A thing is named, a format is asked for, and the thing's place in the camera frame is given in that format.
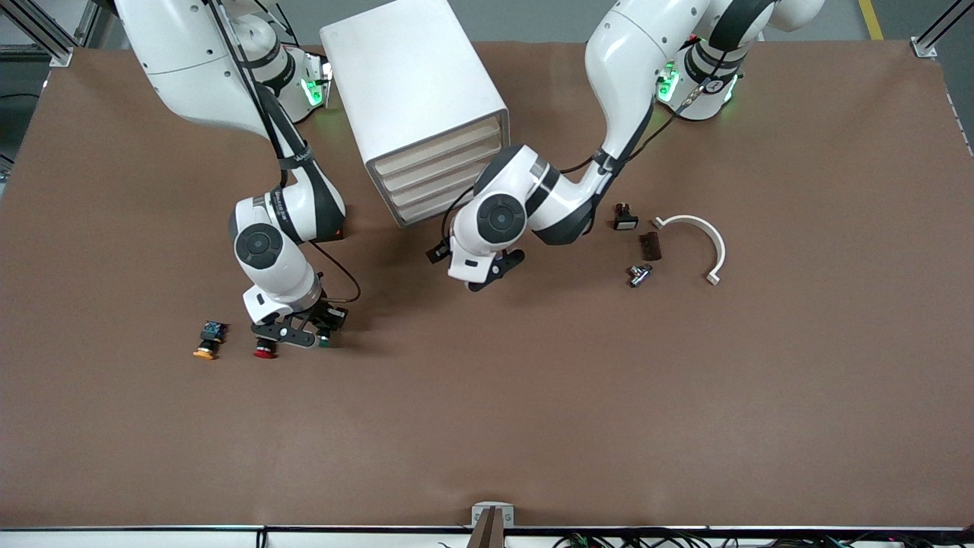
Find yellow push button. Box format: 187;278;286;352
193;320;229;361

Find white drawer cabinet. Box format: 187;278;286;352
320;0;513;228

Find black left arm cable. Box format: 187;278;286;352
441;76;708;244

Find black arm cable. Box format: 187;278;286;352
202;0;362;303
441;76;708;244

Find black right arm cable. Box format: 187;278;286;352
202;0;362;303

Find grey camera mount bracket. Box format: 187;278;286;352
470;502;515;548

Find white curved bracket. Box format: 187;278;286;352
651;215;727;287

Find tangled black cables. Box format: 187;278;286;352
438;529;974;548

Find aluminium frame post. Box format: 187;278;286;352
911;0;974;60
0;0;103;68

